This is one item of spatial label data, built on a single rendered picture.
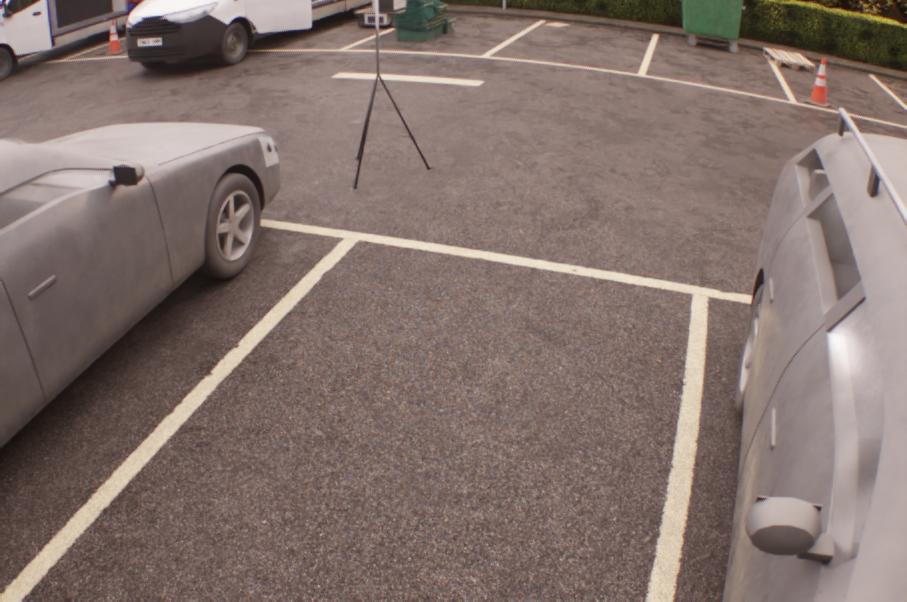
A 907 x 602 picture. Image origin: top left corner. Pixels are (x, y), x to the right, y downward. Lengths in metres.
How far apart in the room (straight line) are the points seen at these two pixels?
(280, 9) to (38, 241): 8.63
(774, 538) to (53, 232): 3.04
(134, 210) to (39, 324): 0.86
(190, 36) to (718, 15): 9.12
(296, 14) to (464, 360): 8.42
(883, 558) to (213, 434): 2.84
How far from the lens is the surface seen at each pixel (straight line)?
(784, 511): 1.56
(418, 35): 12.13
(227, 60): 11.34
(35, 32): 15.17
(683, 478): 3.23
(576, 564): 2.81
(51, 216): 3.43
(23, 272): 3.27
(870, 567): 1.60
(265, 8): 11.54
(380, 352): 3.87
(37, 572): 3.11
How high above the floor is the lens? 2.17
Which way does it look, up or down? 29 degrees down
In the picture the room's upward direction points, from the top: straight up
